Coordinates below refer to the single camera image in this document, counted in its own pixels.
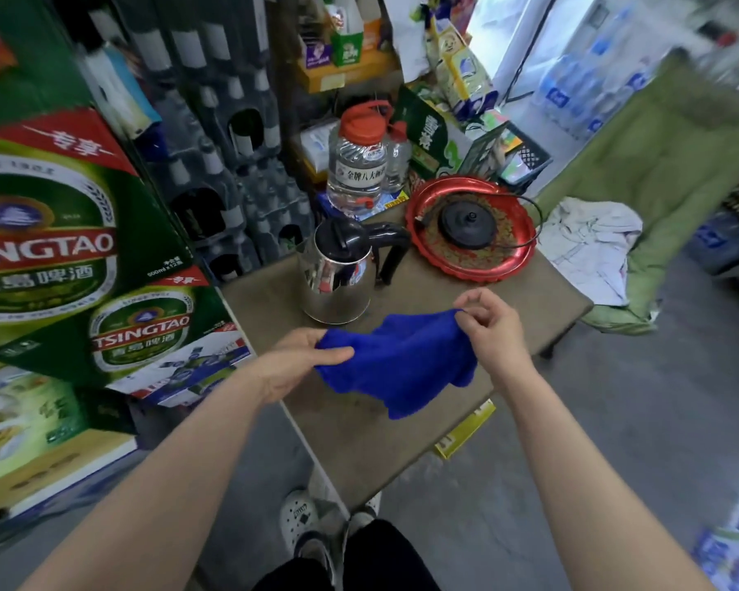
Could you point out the person's left hand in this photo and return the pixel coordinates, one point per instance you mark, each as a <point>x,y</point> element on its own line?
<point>289,366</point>

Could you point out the person's right hand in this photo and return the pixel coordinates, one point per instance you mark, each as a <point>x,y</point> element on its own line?
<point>499,341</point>

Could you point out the person's left thumb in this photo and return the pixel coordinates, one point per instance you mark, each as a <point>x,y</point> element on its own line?
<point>337,355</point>

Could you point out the person's right thumb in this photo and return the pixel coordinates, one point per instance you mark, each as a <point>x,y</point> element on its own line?
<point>466,324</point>

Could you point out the blue microfibre cloth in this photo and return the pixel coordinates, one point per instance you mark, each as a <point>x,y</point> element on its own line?
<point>400,360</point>

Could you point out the person's left forearm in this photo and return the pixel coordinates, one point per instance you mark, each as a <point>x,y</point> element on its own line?
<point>160,486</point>

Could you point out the person's right forearm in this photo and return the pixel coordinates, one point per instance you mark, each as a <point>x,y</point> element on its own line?
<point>579,486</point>

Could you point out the red round metal tray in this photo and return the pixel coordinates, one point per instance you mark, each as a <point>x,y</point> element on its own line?
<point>505,252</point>

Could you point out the stainless steel electric kettle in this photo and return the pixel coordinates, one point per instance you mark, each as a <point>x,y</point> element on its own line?
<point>335,270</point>

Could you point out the black kettle base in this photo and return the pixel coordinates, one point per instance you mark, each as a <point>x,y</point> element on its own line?
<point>468,224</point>

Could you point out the yellow flat box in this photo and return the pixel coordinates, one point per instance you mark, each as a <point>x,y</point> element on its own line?
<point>465,430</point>

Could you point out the white crumpled cloth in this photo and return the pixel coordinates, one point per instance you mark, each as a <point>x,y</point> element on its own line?
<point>591,246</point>

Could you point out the blue and white carton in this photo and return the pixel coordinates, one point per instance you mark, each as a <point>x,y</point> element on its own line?
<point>185,369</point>

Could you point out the person's white right shoe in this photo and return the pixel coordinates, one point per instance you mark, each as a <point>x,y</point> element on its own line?
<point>362,517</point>

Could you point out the person's white shoe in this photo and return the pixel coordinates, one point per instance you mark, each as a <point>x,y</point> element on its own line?
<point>362,517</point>
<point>299,520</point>

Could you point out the person's white left shoe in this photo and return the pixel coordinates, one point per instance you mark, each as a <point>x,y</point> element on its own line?
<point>299,520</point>

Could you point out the black plastic basket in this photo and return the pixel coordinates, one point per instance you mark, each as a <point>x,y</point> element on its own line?
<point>526,156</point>

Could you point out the small clear red-capped bottle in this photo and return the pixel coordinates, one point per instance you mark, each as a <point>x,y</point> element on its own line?
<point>398,156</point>

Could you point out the green paper bag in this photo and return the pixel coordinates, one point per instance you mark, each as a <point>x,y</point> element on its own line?
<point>428,138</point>

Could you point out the small green beer carton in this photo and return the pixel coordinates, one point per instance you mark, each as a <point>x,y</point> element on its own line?
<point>148,329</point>

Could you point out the large clear red-capped bottle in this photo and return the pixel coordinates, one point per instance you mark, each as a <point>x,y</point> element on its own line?
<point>357,159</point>

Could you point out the person's black trousers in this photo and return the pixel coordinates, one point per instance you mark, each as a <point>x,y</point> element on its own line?
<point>357,566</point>

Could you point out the yellow snack package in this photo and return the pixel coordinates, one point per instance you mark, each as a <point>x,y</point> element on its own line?
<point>465,70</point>

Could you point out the stack of dark bottle packs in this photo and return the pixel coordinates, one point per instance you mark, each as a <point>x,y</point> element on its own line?
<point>221,116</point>

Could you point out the green padded folding chair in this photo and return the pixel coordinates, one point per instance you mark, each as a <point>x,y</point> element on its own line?
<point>671,153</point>

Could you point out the stack of water bottle packs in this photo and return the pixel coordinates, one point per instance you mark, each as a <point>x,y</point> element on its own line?
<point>579,79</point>

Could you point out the yellow wooden shelf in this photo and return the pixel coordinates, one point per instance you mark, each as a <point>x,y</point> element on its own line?
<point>345,73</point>

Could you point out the white hanging paper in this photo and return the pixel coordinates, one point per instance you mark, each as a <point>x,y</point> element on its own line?
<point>406,30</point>

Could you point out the purple small box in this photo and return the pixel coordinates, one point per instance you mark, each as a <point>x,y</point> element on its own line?
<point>317,54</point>

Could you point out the green and white small box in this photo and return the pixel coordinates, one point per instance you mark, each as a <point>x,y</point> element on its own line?
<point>347,39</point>

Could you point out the large green beer carton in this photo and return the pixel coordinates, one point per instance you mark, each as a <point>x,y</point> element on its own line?
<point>49,239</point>

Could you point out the carton with food picture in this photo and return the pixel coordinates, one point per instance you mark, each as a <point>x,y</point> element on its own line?
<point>37,436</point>

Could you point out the blue printed box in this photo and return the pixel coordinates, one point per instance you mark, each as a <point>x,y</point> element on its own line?
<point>736,547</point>

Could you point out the green carton with red corner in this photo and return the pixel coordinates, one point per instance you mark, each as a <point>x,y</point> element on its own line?
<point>24,49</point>

